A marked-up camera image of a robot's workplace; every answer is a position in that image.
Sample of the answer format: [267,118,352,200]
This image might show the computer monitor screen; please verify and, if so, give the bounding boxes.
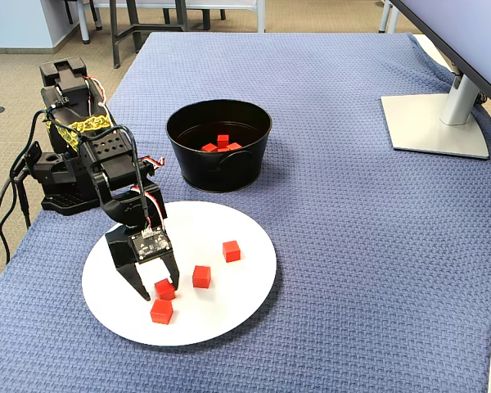
[388,0,491,106]

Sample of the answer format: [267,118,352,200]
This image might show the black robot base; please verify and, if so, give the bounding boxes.
[24,141,107,217]

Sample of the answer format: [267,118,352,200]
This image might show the white table leg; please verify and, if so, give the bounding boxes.
[255,0,267,34]
[76,0,92,45]

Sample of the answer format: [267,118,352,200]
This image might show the blue woven tablecloth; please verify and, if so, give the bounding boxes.
[0,31,491,393]

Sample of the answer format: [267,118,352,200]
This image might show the black chair frame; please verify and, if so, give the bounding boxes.
[63,0,104,32]
[161,7,227,32]

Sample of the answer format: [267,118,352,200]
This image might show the silver monitor stand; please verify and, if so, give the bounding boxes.
[380,61,491,160]

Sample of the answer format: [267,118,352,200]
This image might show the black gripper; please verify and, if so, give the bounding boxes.
[105,224,181,303]

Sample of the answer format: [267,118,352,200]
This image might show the grey metal table leg frame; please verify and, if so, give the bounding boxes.
[108,0,189,70]

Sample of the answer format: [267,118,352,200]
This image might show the white table legs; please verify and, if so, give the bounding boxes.
[377,0,402,34]

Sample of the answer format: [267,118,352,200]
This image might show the small wrist camera circuit board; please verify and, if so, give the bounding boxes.
[131,228,173,263]

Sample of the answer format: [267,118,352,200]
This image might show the black cable with plug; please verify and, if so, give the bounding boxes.
[0,157,28,282]

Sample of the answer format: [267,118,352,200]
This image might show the white round plate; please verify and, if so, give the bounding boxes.
[81,200,278,347]

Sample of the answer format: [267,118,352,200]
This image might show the black metal bucket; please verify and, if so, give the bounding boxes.
[165,99,273,193]

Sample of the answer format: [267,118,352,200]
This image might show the red white black servo wire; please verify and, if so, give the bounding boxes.
[83,75,112,124]
[129,183,168,231]
[140,155,166,172]

